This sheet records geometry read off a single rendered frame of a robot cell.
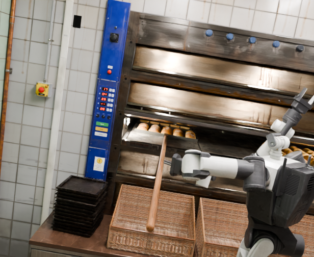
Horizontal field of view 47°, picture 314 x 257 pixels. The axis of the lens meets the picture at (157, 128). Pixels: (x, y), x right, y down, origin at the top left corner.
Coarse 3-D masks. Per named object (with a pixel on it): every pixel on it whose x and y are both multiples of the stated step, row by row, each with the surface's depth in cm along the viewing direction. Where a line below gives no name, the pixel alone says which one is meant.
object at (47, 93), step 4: (36, 84) 254; (40, 84) 254; (44, 84) 253; (48, 84) 254; (52, 84) 259; (36, 88) 254; (44, 88) 254; (48, 88) 254; (52, 88) 260; (36, 92) 255; (44, 92) 254; (48, 92) 255; (44, 96) 255; (48, 96) 256
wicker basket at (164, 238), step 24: (120, 192) 259; (144, 192) 268; (168, 192) 268; (120, 216) 266; (144, 216) 266; (168, 216) 266; (192, 216) 252; (120, 240) 239; (144, 240) 226; (168, 240) 225; (192, 240) 224
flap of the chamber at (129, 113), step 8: (128, 112) 248; (136, 112) 248; (160, 120) 259; (168, 120) 248; (176, 120) 248; (184, 120) 248; (208, 128) 260; (216, 128) 248; (224, 128) 248; (232, 128) 248; (256, 136) 257; (264, 136) 248; (304, 144) 259; (312, 144) 248
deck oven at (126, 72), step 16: (128, 32) 253; (128, 48) 255; (128, 64) 257; (128, 80) 259; (144, 80) 258; (160, 80) 258; (176, 80) 258; (192, 80) 257; (240, 96) 258; (256, 96) 258; (272, 96) 258; (288, 96) 257; (160, 112) 262; (256, 128) 262; (112, 144) 267; (112, 160) 269; (112, 176) 271; (128, 176) 270; (112, 192) 273; (192, 192) 271; (208, 192) 271; (224, 192) 270; (112, 208) 275
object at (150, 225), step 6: (162, 150) 241; (162, 156) 226; (162, 162) 212; (162, 168) 201; (156, 174) 189; (156, 180) 178; (156, 186) 169; (156, 192) 161; (156, 198) 154; (150, 204) 148; (156, 204) 148; (150, 210) 141; (156, 210) 143; (150, 216) 135; (150, 222) 129; (150, 228) 127
